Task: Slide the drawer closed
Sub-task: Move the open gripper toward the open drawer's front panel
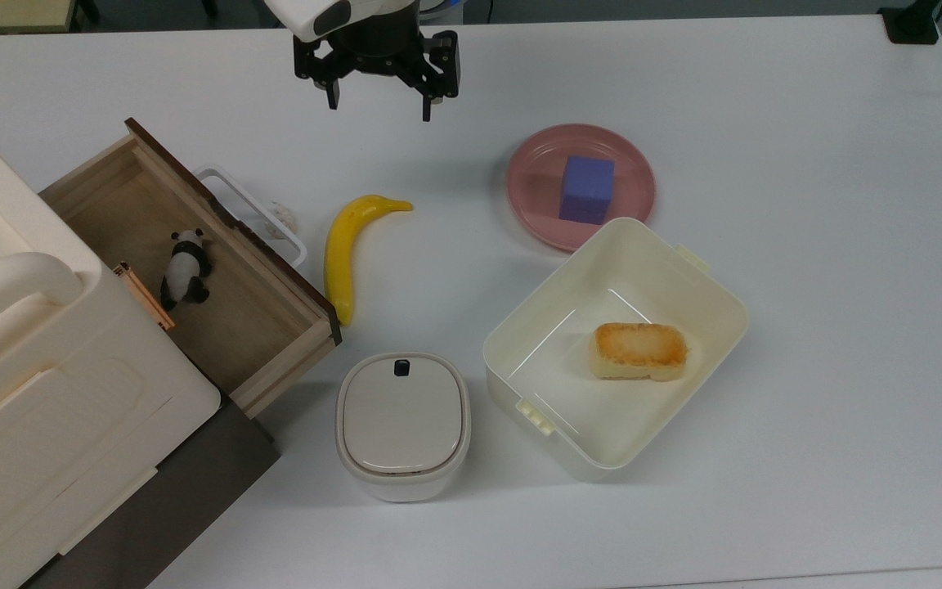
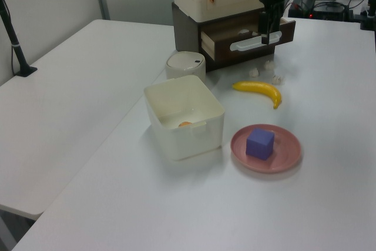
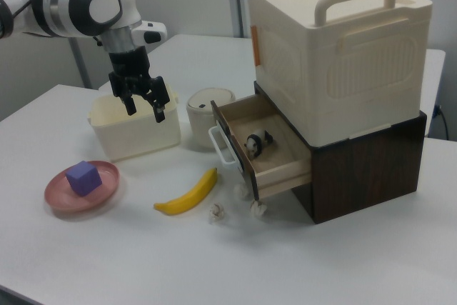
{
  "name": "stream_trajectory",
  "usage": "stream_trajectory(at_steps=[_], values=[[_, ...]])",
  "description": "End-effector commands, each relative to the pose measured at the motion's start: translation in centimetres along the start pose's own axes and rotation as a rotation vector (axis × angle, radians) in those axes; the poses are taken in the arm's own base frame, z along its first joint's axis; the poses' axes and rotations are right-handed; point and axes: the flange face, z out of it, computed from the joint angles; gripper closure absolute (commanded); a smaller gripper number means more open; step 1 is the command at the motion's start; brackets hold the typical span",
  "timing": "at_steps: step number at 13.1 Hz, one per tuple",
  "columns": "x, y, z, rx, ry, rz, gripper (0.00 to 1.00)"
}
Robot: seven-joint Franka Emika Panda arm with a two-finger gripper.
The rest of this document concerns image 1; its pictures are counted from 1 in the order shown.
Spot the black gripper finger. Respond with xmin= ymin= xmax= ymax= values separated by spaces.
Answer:
xmin=406 ymin=30 xmax=460 ymax=123
xmin=292 ymin=36 xmax=342 ymax=110

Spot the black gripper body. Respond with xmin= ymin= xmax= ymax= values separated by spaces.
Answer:
xmin=320 ymin=7 xmax=431 ymax=81

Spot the wooden drawer with white handle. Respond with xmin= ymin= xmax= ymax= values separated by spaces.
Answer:
xmin=39 ymin=118 xmax=343 ymax=420

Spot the pink round plate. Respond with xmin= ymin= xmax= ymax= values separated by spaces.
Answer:
xmin=505 ymin=124 xmax=657 ymax=253

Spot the yellow banana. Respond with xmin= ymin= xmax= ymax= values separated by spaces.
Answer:
xmin=323 ymin=194 xmax=414 ymax=327

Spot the purple foam cube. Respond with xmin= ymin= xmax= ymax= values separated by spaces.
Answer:
xmin=558 ymin=155 xmax=616 ymax=226

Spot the panda toy figure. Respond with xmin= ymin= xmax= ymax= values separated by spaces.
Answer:
xmin=160 ymin=228 xmax=213 ymax=311

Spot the wooden side table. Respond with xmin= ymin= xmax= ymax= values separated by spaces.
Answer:
xmin=0 ymin=0 xmax=81 ymax=36

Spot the cream plastic open box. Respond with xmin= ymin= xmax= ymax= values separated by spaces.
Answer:
xmin=482 ymin=217 xmax=750 ymax=482

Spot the toasted bread piece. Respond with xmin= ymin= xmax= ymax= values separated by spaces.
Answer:
xmin=590 ymin=321 xmax=689 ymax=383

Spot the white lidded small container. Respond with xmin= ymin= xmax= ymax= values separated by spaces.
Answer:
xmin=334 ymin=352 xmax=472 ymax=503

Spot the cream plastic cabinet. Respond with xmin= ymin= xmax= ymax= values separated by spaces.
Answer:
xmin=0 ymin=106 xmax=222 ymax=589

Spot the black clamp mount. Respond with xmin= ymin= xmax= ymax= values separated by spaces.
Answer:
xmin=878 ymin=0 xmax=942 ymax=46

